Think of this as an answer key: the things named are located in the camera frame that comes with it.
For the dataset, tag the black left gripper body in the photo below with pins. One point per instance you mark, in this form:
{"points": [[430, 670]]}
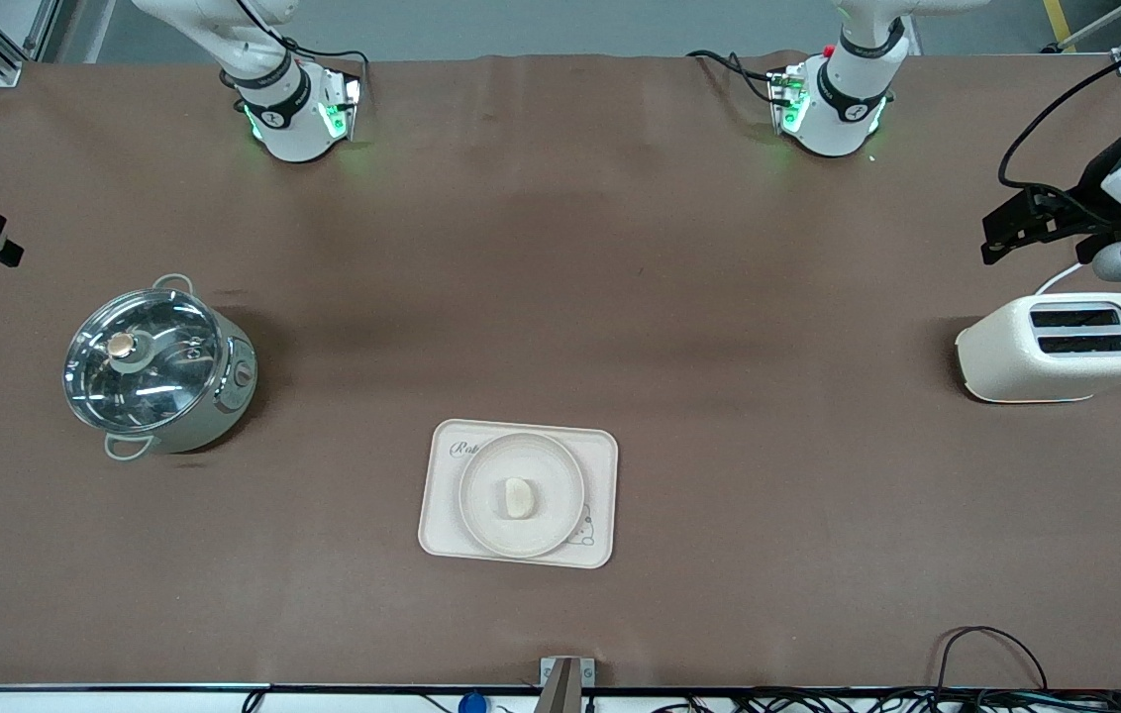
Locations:
{"points": [[1087, 210]]}

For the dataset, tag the cream round plate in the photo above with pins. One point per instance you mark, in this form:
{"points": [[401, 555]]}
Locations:
{"points": [[551, 465]]}

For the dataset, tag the pale steamed bun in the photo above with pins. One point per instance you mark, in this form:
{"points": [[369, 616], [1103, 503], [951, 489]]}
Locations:
{"points": [[517, 498]]}

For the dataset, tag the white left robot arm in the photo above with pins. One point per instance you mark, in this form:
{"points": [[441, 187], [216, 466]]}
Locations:
{"points": [[843, 109]]}

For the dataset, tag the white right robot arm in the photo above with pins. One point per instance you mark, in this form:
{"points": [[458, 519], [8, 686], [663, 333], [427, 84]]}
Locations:
{"points": [[288, 129]]}

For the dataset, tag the cream two-slot toaster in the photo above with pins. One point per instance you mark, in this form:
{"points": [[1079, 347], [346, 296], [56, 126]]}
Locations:
{"points": [[1016, 356]]}

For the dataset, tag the glass pot lid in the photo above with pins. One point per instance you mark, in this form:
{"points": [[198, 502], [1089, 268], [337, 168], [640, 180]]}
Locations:
{"points": [[140, 361]]}

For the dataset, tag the steel cooking pot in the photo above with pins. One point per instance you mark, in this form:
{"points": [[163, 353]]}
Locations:
{"points": [[224, 396]]}

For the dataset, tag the brown table mat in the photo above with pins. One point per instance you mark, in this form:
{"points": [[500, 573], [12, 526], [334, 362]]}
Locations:
{"points": [[620, 248]]}

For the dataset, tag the cream rabbit print tray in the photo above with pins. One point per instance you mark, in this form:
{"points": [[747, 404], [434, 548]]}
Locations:
{"points": [[442, 495]]}

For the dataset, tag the blue round object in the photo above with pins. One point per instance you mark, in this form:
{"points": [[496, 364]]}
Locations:
{"points": [[472, 704]]}

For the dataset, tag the grey metal table bracket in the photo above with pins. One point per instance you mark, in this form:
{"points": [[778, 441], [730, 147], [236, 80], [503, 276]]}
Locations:
{"points": [[565, 678]]}

